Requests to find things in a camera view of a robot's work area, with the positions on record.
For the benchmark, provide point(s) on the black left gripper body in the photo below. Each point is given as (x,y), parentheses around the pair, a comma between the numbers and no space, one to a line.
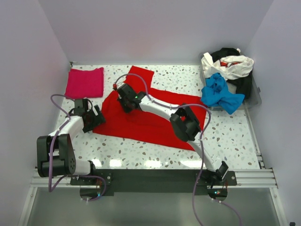
(94,118)

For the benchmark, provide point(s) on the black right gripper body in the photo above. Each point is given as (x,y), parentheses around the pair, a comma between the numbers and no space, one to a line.
(127,104)

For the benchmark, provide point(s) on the red t-shirt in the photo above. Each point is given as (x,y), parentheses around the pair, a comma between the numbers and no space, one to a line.
(143,126)

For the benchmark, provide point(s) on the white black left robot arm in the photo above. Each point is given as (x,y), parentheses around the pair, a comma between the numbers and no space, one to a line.
(55,151)

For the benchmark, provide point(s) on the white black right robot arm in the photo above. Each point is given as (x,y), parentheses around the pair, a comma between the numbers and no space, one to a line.
(183,121)

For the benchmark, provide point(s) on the folded pink t-shirt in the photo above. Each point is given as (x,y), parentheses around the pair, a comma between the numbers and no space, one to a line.
(82,84)

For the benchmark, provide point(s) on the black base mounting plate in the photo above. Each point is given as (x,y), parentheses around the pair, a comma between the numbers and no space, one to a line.
(111,181)

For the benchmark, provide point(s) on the blue t-shirt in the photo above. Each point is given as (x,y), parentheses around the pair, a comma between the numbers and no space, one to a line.
(216,93)

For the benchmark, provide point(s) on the white t-shirt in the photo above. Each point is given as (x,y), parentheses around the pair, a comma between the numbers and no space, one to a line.
(230,67)

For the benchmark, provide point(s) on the black t-shirt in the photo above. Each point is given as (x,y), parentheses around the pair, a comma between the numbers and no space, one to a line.
(243,84)

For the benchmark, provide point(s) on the aluminium rail frame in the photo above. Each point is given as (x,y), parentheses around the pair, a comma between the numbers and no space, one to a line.
(254,201)

